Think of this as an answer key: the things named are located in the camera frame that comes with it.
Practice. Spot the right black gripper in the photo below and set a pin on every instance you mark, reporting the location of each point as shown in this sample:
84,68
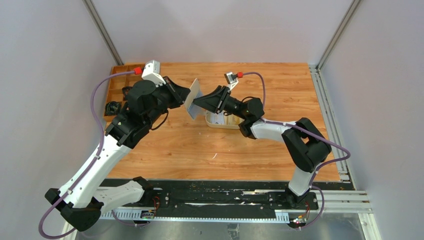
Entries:
221,102

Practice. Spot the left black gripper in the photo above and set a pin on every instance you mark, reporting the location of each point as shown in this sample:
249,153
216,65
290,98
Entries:
169,90

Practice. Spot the beige oval plastic tray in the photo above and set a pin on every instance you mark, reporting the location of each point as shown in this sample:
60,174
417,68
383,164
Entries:
222,122

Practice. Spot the beige leather card holder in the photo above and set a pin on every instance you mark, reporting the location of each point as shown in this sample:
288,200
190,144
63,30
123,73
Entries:
192,109

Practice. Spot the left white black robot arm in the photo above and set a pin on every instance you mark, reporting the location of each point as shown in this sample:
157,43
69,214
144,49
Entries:
78,201

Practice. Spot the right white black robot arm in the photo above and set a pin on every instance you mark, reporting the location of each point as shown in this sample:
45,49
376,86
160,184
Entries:
306,145

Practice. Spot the cards in tray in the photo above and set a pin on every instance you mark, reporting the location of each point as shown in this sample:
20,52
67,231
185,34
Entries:
223,118

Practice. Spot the rolled dark belt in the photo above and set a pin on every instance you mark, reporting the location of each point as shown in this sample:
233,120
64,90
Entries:
125,90
112,108

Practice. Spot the wooden compartment organizer box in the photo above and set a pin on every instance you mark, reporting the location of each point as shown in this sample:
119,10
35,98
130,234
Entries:
115,85

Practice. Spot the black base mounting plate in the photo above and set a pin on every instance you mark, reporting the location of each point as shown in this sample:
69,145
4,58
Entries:
223,200

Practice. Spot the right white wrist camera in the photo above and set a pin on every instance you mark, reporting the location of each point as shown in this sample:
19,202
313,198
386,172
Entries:
232,79

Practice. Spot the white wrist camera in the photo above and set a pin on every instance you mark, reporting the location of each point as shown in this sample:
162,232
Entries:
151,72
232,79

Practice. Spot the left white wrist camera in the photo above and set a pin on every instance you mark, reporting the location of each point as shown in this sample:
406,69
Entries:
151,72

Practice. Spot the left aluminium frame post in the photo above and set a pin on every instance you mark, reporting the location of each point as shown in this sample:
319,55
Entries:
94,14

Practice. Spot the aluminium frame post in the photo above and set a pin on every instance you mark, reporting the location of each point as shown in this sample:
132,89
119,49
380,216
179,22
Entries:
94,14
349,14

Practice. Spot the aluminium front rail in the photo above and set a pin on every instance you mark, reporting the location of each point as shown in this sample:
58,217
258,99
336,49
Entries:
330,201

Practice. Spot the right aluminium frame post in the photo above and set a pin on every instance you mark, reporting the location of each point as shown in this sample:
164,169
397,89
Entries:
349,14

